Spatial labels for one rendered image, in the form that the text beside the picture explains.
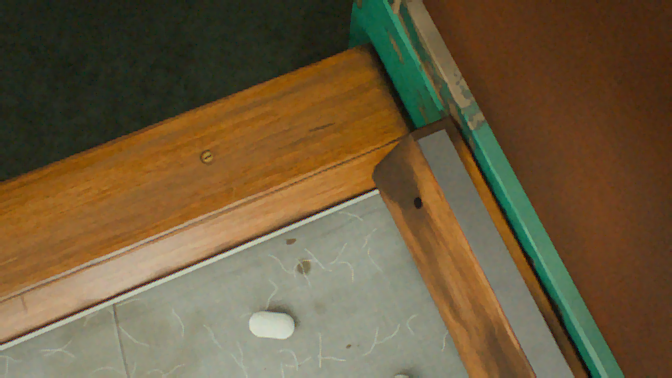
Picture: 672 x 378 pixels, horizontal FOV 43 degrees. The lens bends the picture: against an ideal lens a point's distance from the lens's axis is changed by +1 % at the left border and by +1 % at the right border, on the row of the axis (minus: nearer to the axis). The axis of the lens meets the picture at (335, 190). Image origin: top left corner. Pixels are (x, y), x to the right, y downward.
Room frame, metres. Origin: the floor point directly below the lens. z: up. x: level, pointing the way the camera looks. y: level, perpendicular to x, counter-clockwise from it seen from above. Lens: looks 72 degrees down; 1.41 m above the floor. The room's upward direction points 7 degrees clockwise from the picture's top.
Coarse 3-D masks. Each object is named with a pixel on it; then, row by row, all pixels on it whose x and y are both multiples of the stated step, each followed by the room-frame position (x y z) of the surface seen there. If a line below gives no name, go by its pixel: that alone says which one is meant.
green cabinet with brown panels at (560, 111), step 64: (448, 0) 0.31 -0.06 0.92; (512, 0) 0.26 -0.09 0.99; (576, 0) 0.23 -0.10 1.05; (640, 0) 0.21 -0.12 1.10; (448, 64) 0.28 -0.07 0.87; (512, 64) 0.24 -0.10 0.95; (576, 64) 0.21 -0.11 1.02; (640, 64) 0.19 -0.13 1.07; (512, 128) 0.22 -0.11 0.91; (576, 128) 0.19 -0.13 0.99; (640, 128) 0.17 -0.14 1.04; (512, 192) 0.19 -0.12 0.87; (576, 192) 0.17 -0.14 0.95; (640, 192) 0.15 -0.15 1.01; (576, 256) 0.15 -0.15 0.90; (640, 256) 0.13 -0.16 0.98; (576, 320) 0.11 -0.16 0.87; (640, 320) 0.10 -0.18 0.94
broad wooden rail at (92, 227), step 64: (320, 64) 0.32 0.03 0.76; (192, 128) 0.25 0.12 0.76; (256, 128) 0.26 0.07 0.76; (320, 128) 0.27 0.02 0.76; (384, 128) 0.27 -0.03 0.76; (0, 192) 0.18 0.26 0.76; (64, 192) 0.19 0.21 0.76; (128, 192) 0.19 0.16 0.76; (192, 192) 0.20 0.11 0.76; (256, 192) 0.21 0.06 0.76; (320, 192) 0.22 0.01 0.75; (0, 256) 0.13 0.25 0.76; (64, 256) 0.14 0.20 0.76; (128, 256) 0.14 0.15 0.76; (192, 256) 0.15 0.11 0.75; (0, 320) 0.08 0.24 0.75
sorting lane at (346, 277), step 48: (288, 240) 0.18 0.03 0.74; (336, 240) 0.18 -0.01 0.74; (384, 240) 0.19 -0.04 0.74; (144, 288) 0.12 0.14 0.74; (192, 288) 0.13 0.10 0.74; (240, 288) 0.13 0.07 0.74; (288, 288) 0.14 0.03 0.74; (336, 288) 0.14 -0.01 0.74; (384, 288) 0.15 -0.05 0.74; (48, 336) 0.08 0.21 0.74; (96, 336) 0.08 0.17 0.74; (144, 336) 0.09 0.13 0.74; (192, 336) 0.09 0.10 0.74; (240, 336) 0.10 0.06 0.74; (288, 336) 0.10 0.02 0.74; (336, 336) 0.10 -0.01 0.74; (384, 336) 0.11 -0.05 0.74; (432, 336) 0.11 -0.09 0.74
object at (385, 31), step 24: (360, 0) 0.38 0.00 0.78; (384, 0) 0.35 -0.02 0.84; (360, 24) 0.37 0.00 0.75; (384, 24) 0.34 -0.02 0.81; (384, 48) 0.34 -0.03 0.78; (408, 48) 0.31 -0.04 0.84; (408, 72) 0.30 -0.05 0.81; (408, 96) 0.30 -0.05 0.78; (432, 96) 0.27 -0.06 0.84; (432, 120) 0.27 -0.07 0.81
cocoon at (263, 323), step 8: (256, 312) 0.11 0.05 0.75; (264, 312) 0.11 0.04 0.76; (272, 312) 0.11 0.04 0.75; (256, 320) 0.11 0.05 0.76; (264, 320) 0.11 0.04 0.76; (272, 320) 0.11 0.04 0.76; (280, 320) 0.11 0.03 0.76; (288, 320) 0.11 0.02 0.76; (256, 328) 0.10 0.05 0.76; (264, 328) 0.10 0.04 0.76; (272, 328) 0.10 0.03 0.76; (280, 328) 0.10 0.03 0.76; (288, 328) 0.10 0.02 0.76; (272, 336) 0.10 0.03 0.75; (280, 336) 0.10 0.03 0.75
